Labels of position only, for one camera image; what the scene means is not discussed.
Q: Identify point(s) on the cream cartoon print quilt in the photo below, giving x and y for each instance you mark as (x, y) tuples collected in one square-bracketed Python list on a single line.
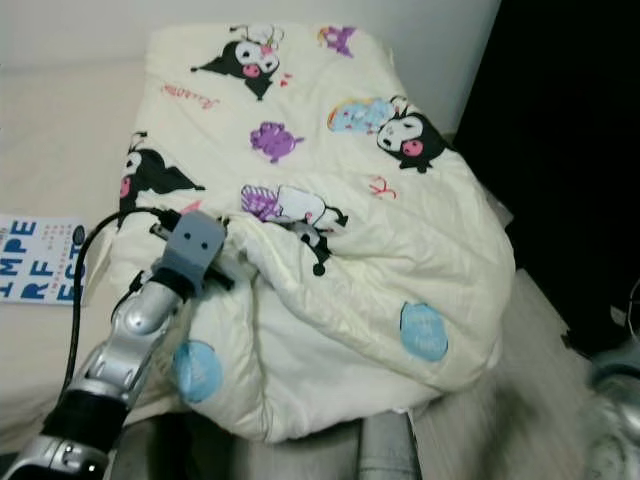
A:
[(400, 250)]

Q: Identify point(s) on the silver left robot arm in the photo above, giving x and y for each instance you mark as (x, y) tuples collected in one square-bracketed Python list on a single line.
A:
[(145, 325)]

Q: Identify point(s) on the white book with blue letters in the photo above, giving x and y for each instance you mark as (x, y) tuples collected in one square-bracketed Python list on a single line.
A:
[(40, 260)]

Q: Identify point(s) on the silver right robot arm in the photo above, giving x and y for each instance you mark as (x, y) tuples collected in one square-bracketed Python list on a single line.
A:
[(615, 375)]

